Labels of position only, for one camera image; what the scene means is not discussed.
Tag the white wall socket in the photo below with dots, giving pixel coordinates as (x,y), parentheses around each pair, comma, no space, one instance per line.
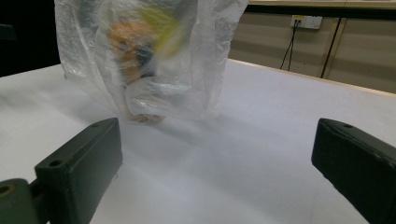
(306,21)

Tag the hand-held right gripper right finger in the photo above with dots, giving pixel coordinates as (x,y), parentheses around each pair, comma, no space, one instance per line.
(358,165)

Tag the clear plastic bag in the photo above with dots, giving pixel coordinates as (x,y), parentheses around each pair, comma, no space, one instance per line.
(193,62)

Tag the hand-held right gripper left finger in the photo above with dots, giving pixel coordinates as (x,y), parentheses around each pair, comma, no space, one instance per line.
(81,169)

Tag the orange and yellow toy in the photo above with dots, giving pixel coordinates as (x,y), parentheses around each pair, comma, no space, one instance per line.
(140,49)

